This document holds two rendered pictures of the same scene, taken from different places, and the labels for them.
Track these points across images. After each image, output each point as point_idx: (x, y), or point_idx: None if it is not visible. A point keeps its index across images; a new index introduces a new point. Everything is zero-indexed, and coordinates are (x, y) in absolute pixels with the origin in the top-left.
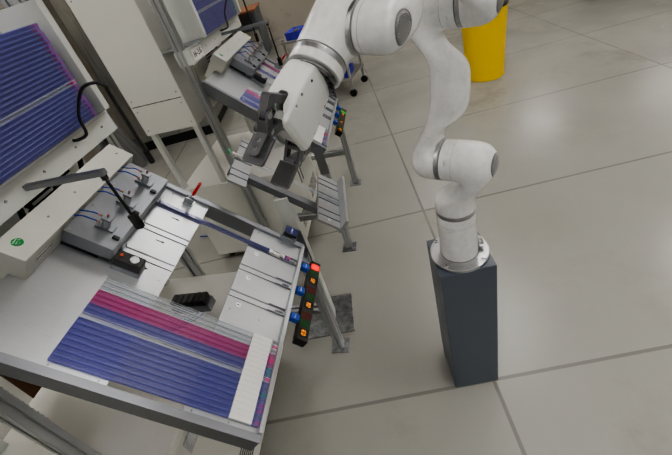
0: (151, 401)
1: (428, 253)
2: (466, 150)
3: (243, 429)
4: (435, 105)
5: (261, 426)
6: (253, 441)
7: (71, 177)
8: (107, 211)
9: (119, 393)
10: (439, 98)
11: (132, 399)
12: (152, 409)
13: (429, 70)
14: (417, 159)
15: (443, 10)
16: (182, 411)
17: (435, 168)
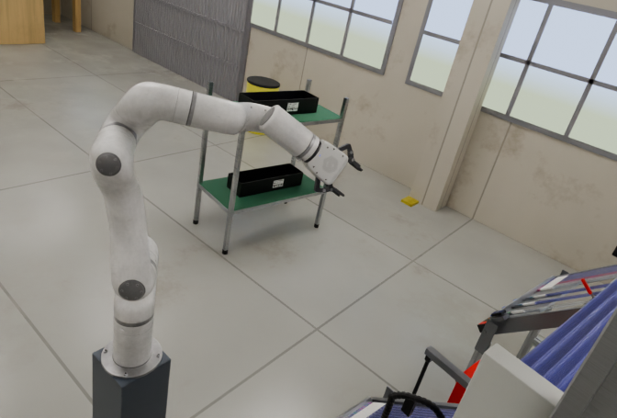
0: (436, 404)
1: (122, 401)
2: (148, 242)
3: (380, 400)
4: (143, 221)
5: (367, 398)
6: (376, 397)
7: (466, 375)
8: None
9: (457, 405)
10: (144, 213)
11: (449, 403)
12: (436, 401)
13: (133, 199)
14: (152, 276)
15: (135, 146)
16: (417, 402)
17: (156, 270)
